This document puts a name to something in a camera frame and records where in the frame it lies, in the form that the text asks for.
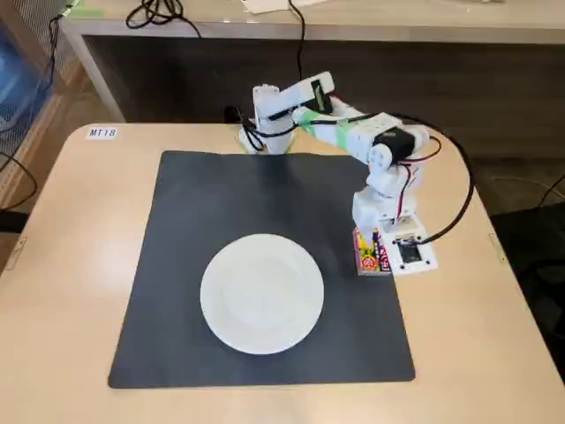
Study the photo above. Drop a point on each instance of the white MT18 label sticker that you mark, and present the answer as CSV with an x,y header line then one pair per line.
x,y
102,133

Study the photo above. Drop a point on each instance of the white round dish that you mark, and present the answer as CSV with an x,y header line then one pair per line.
x,y
262,293

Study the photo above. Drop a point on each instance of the dark grey square mat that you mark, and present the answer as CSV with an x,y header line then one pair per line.
x,y
176,265

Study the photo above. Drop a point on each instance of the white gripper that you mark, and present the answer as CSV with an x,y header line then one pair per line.
x,y
365,215

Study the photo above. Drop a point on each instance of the pale table edge sticker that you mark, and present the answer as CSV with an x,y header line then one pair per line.
x,y
15,254
497,247

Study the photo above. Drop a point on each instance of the blue plastic container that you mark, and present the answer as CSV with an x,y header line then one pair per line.
x,y
17,79

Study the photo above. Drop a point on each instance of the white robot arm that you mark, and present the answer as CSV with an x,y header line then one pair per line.
x,y
353,132

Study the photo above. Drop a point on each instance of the colourful small snack box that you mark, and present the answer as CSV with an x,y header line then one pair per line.
x,y
370,258

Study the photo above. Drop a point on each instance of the beige office desk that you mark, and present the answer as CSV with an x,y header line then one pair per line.
x,y
397,26

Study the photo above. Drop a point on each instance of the black flat bar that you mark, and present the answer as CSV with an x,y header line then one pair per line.
x,y
11,221

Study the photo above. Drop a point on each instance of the white paper sheet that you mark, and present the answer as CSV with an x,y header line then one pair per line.
x,y
265,4

